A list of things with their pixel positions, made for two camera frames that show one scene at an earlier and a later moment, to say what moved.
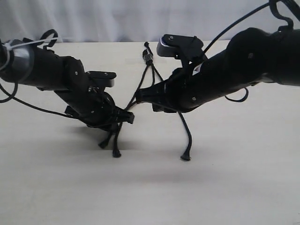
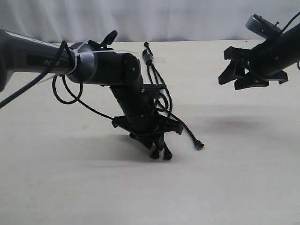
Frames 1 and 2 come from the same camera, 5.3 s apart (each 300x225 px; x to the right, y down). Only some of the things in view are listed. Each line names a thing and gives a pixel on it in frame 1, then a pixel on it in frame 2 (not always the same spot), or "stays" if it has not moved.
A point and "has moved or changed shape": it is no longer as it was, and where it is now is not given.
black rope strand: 186,156 has moved or changed shape
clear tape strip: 147,57 stays
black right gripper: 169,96 to 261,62
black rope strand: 116,153 to 154,147
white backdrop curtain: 131,20 stays
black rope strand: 103,144 to 147,57
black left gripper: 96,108 to 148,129
